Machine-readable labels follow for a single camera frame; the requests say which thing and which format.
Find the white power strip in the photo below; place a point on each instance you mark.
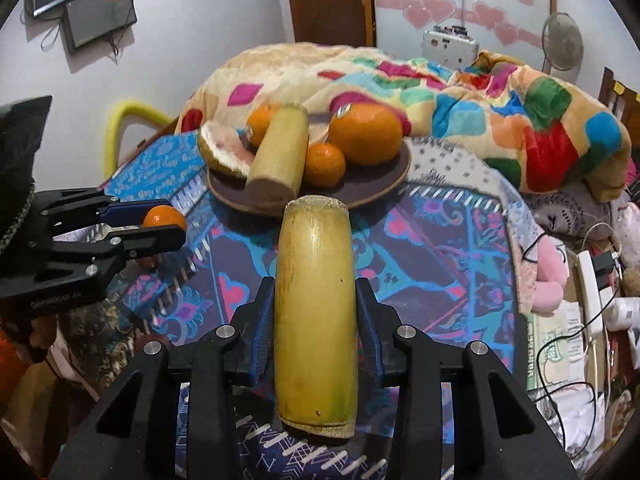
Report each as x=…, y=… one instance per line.
x=590, y=300

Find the white appliance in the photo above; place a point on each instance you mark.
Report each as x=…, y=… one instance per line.
x=450, y=45

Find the purple patterned cloth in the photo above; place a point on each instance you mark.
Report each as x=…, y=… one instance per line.
x=425, y=260

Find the small wall monitor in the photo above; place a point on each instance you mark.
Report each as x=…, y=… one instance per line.
x=100, y=17

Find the wooden headboard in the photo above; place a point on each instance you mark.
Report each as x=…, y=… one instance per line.
x=617, y=100

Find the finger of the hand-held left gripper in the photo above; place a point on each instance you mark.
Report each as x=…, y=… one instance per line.
x=125, y=214
x=150, y=242

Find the brown wooden door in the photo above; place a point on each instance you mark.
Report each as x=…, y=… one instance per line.
x=325, y=0

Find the standing fan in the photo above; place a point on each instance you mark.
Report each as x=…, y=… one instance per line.
x=562, y=42

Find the purple plate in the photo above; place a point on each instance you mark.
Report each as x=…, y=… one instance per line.
x=372, y=180

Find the white patterned sheet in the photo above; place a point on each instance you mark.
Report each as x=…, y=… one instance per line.
x=450, y=165

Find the large orange with sticker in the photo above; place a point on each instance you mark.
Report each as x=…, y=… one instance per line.
x=367, y=135

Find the blue patterned cloth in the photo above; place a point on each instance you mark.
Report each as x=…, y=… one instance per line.
x=150, y=170

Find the sugarcane piece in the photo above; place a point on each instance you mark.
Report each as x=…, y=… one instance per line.
x=280, y=155
x=315, y=310

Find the medium orange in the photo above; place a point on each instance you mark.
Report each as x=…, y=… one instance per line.
x=259, y=122

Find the grey patterned pillow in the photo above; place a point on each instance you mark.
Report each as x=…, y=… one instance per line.
x=570, y=210

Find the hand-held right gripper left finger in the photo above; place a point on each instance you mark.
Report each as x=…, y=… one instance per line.
x=261, y=340

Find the colourful patchwork blanket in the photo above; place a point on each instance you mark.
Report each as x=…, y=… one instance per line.
x=500, y=125

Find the small tangerine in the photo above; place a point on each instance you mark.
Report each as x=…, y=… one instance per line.
x=325, y=166
x=165, y=216

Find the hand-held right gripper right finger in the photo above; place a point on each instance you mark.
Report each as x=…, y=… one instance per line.
x=368, y=332

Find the pomelo piece with rind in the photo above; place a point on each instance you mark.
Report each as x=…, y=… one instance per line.
x=222, y=150

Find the yellow foam tube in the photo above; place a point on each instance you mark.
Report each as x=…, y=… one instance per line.
x=115, y=120

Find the pink plush toy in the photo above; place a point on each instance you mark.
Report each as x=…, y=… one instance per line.
x=550, y=280

